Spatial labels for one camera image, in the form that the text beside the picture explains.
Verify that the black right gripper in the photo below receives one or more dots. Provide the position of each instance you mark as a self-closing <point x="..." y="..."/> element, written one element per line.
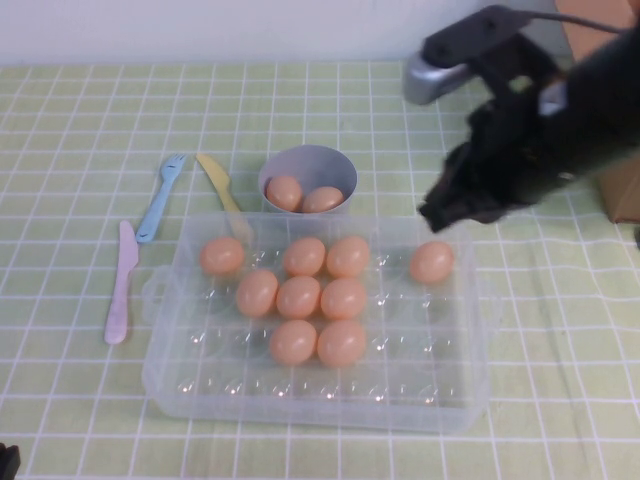
<point x="510" y="150"/>

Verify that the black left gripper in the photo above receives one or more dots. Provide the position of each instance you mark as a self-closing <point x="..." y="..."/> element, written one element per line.
<point x="7" y="465"/>

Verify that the brown egg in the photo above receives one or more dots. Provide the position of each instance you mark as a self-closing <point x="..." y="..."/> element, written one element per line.
<point x="298" y="297"/>
<point x="341" y="343"/>
<point x="348" y="257"/>
<point x="283" y="192"/>
<point x="343" y="299"/>
<point x="323" y="201"/>
<point x="432" y="262"/>
<point x="222" y="255"/>
<point x="257" y="293"/>
<point x="293" y="342"/>
<point x="304" y="256"/>

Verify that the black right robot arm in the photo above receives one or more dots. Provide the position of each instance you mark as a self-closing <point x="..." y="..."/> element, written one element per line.
<point x="605" y="110"/>

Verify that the brown cardboard box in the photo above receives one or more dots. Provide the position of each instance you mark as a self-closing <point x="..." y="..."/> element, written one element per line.
<point x="620" y="200"/>

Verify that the transparent plastic egg box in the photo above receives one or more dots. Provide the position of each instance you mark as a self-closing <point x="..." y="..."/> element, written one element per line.
<point x="310" y="405"/>

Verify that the grey-blue round bowl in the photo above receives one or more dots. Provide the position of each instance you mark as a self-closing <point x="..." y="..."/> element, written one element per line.
<point x="325" y="165"/>

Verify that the pink plastic knife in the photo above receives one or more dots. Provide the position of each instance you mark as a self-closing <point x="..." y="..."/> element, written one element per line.
<point x="122" y="280"/>

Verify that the yellow plastic knife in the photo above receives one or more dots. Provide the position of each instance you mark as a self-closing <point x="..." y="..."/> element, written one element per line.
<point x="217" y="180"/>

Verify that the blue plastic fork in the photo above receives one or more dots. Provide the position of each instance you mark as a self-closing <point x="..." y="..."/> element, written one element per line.
<point x="155" y="210"/>

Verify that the green checked tablecloth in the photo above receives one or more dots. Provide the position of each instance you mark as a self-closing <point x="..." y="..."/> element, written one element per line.
<point x="150" y="100"/>

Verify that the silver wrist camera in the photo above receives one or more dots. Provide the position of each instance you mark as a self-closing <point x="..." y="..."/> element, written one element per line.
<point x="430" y="85"/>

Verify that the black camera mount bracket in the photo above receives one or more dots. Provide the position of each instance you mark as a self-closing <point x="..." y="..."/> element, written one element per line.
<point x="470" y="35"/>

